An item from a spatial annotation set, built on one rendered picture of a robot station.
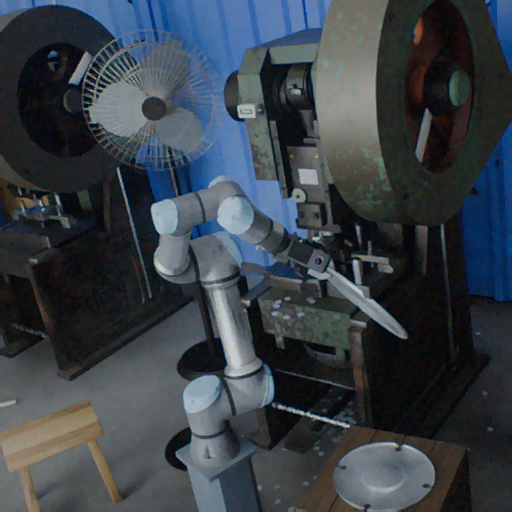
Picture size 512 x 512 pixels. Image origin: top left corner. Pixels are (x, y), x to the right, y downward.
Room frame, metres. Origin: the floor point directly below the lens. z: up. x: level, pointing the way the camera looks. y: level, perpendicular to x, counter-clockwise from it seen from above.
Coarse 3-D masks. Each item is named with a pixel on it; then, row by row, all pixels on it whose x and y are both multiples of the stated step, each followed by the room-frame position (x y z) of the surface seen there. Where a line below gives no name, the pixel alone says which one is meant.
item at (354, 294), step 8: (328, 272) 1.66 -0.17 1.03; (336, 272) 1.60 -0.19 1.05; (336, 280) 1.66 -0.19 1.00; (344, 280) 1.57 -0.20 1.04; (344, 288) 1.70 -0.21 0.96; (352, 288) 1.56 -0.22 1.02; (352, 296) 1.72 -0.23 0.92; (360, 296) 1.57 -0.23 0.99; (360, 304) 1.71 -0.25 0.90; (368, 304) 1.58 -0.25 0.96; (376, 304) 1.52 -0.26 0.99; (368, 312) 1.71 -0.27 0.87; (376, 312) 1.59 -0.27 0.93; (384, 312) 1.52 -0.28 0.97; (376, 320) 1.71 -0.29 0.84; (384, 320) 1.60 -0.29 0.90; (392, 320) 1.52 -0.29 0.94; (392, 328) 1.61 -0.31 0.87; (400, 328) 1.53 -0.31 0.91; (400, 336) 1.63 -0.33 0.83; (408, 336) 1.58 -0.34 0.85
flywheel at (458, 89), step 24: (432, 24) 2.28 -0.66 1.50; (456, 24) 2.36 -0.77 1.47; (432, 48) 2.27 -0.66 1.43; (456, 48) 2.39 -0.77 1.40; (408, 72) 2.14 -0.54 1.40; (432, 72) 2.10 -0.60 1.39; (456, 72) 2.10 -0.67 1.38; (408, 96) 2.12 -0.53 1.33; (432, 96) 2.08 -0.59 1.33; (456, 96) 2.07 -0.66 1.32; (408, 120) 2.11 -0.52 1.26; (432, 120) 2.24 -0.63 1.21; (456, 120) 2.36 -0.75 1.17; (432, 144) 2.23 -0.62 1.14; (456, 144) 2.31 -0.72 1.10; (432, 168) 2.22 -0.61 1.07
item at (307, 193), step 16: (304, 144) 2.41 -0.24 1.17; (304, 160) 2.39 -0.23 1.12; (304, 176) 2.39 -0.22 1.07; (320, 176) 2.35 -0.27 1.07; (304, 192) 2.39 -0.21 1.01; (320, 192) 2.36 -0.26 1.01; (304, 208) 2.37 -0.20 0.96; (320, 208) 2.33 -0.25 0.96; (336, 208) 2.36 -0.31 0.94; (304, 224) 2.38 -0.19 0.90; (320, 224) 2.33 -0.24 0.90
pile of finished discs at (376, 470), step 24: (360, 456) 1.78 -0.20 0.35; (384, 456) 1.76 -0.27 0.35; (408, 456) 1.74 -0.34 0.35; (336, 480) 1.70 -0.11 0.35; (360, 480) 1.68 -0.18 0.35; (384, 480) 1.65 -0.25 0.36; (408, 480) 1.64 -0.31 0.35; (432, 480) 1.62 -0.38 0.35; (360, 504) 1.58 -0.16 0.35; (384, 504) 1.57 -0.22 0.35; (408, 504) 1.55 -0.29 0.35
